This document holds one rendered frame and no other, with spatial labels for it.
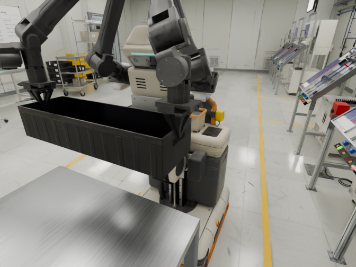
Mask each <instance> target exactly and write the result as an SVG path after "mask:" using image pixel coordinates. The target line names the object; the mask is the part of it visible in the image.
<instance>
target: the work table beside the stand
mask: <svg viewBox="0 0 356 267"><path fill-rule="evenodd" d="M199 230H200V219H199V218H197V217H194V216H191V215H188V214H186V213H183V212H181V211H178V210H175V209H173V208H170V207H168V206H165V205H163V204H160V203H157V202H155V201H152V200H149V199H146V198H144V197H141V196H139V195H136V194H134V193H131V192H128V191H126V190H123V189H121V188H118V187H116V186H112V185H110V184H107V183H105V182H102V181H99V180H97V179H94V178H92V177H89V176H87V175H84V174H81V173H79V172H76V171H73V170H70V169H68V168H65V167H63V166H58V167H56V168H54V169H53V170H51V171H49V172H47V173H46V174H44V175H42V176H40V177H38V178H36V179H35V180H33V181H31V182H29V183H27V184H25V185H24V186H22V187H20V188H18V189H16V190H14V191H13V192H11V193H9V194H7V195H5V196H4V197H2V198H0V267H180V265H181V263H182V261H183V259H184V267H197V264H198V247H199Z"/></svg>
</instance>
